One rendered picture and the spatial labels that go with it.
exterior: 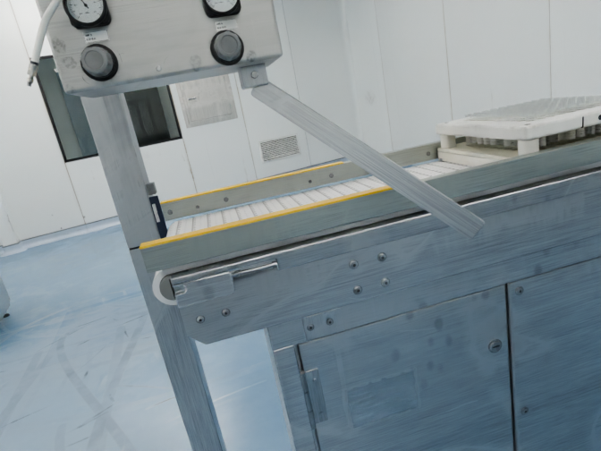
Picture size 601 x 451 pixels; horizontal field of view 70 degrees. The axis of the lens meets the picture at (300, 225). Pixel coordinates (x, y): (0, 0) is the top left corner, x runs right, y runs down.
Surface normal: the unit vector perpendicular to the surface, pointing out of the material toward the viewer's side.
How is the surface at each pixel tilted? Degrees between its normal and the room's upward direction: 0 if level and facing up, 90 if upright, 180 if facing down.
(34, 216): 90
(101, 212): 90
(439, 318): 90
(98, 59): 90
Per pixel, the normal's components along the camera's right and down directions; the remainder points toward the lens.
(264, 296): 0.22, 0.24
